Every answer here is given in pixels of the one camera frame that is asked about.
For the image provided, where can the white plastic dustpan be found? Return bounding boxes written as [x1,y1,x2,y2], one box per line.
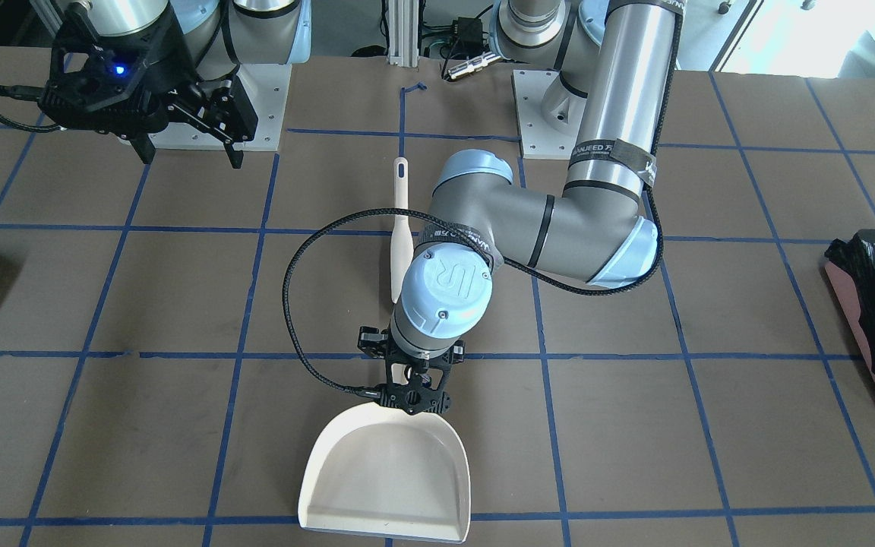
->
[296,403,472,544]

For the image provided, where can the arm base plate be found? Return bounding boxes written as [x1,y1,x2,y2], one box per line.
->
[513,69,586,160]
[149,65,292,151]

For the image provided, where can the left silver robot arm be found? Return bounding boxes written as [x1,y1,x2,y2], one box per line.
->
[348,1,687,413]

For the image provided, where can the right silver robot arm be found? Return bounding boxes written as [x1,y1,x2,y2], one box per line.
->
[36,1,312,169]

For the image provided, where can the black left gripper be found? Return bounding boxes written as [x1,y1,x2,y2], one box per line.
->
[358,326,465,416]

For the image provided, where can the aluminium frame post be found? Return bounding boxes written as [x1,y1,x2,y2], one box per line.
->
[384,0,422,69]

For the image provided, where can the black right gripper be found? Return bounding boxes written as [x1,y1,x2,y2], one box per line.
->
[41,4,244,169]

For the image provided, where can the white hand brush black bristles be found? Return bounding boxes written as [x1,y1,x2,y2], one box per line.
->
[390,157,414,302]

